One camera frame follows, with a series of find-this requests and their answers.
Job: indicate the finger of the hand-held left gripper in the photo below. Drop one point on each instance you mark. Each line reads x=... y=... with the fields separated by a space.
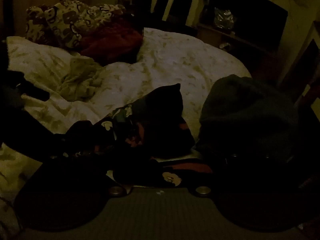
x=37 y=93

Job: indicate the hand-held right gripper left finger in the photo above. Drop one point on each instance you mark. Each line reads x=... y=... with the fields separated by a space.
x=82 y=140

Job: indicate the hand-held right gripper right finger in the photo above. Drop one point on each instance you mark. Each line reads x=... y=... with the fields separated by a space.
x=240 y=165

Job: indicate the black cartoon print shirt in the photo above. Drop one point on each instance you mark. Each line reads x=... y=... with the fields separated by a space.
x=160 y=122

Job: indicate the pale green crumpled cloth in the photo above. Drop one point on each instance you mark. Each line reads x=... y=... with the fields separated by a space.
x=80 y=80

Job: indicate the dark green cloth pile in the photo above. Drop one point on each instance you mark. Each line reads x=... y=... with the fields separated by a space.
x=250 y=115

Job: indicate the brown patterned pillow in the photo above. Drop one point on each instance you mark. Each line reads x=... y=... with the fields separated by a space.
x=62 y=22

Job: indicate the dark red pillow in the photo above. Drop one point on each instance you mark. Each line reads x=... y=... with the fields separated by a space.
x=110 y=42

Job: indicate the white leaf print blanket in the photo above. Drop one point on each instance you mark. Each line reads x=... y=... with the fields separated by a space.
x=160 y=65

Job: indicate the wooden shelf unit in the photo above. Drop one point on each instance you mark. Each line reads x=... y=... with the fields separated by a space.
x=250 y=37

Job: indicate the shiny plastic bag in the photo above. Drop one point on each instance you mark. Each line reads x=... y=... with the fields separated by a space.
x=223 y=18

